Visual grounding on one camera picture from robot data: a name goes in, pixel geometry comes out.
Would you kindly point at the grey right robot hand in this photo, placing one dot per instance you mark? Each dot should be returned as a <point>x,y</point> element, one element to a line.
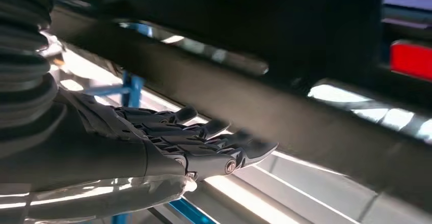
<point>101,161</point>

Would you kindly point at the blue metal shelf rack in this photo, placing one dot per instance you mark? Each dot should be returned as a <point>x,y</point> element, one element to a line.
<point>133,87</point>

